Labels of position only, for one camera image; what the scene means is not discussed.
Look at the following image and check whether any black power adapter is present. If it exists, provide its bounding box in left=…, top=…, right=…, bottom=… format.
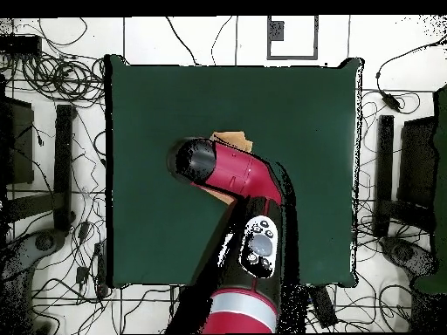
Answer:
left=381, top=92, right=402, bottom=113

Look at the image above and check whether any dark wheeled chair base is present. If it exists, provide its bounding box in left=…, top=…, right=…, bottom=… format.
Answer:
left=0, top=228, right=67, bottom=334
left=379, top=236, right=439, bottom=280

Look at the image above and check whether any long black power strip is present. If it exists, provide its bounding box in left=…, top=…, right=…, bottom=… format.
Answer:
left=93, top=240, right=110, bottom=299

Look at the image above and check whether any short black floor cable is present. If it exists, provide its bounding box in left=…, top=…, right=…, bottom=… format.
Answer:
left=210, top=16, right=233, bottom=66

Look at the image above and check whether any long black floor cable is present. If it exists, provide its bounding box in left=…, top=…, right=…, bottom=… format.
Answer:
left=164, top=16, right=201, bottom=67

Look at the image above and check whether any black adapter cable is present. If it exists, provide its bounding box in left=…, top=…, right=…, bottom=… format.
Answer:
left=375, top=36, right=447, bottom=97

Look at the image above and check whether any black box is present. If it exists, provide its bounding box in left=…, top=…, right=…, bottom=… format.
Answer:
left=0, top=95, right=35, bottom=185
left=397, top=116, right=437, bottom=210

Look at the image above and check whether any grey square floor frame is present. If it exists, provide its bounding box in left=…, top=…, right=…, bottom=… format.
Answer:
left=266, top=15, right=320, bottom=61

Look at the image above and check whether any coil of black cables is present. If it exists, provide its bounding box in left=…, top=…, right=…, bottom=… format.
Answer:
left=20, top=51, right=106, bottom=107

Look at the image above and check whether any dark grey square patch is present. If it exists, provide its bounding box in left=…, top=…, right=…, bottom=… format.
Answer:
left=270, top=20, right=285, bottom=42

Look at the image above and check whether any dark green table cloth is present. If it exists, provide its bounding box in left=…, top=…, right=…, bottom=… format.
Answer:
left=104, top=53, right=366, bottom=289

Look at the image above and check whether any tan terry towel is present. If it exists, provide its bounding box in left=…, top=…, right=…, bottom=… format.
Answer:
left=198, top=130, right=254, bottom=206

